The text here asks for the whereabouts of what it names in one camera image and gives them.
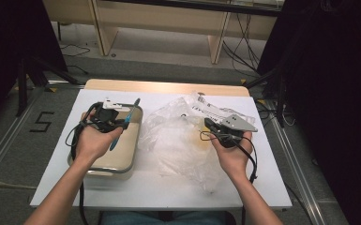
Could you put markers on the wooden table with white top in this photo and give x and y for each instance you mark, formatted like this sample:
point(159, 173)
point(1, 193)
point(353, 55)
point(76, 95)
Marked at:
point(156, 193)

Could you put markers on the metal tray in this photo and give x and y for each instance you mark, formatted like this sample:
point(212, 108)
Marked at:
point(123, 150)

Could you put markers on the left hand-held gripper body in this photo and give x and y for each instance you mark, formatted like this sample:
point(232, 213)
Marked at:
point(106, 117)

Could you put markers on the white plastic bag yellow smiley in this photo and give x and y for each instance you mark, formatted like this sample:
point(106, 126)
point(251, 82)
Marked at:
point(175, 140)

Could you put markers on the long wooden desk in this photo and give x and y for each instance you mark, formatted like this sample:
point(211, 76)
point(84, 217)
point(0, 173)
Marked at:
point(156, 18)

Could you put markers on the black metal stand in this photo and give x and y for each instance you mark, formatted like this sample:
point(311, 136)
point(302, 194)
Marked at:
point(23, 84)
point(278, 84)

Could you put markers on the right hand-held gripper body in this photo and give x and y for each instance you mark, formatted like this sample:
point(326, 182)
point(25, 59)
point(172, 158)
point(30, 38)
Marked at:
point(234, 125)

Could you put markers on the blue and grey toothbrush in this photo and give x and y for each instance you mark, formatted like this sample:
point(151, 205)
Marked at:
point(128, 118)

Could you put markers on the person's right hand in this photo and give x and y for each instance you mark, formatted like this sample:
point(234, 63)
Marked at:
point(231, 159)

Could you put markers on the person's left hand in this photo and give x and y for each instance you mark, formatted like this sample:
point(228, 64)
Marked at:
point(93, 143)

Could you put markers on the black curtain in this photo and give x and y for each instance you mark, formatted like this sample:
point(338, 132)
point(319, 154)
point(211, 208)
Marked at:
point(331, 93)
point(9, 47)

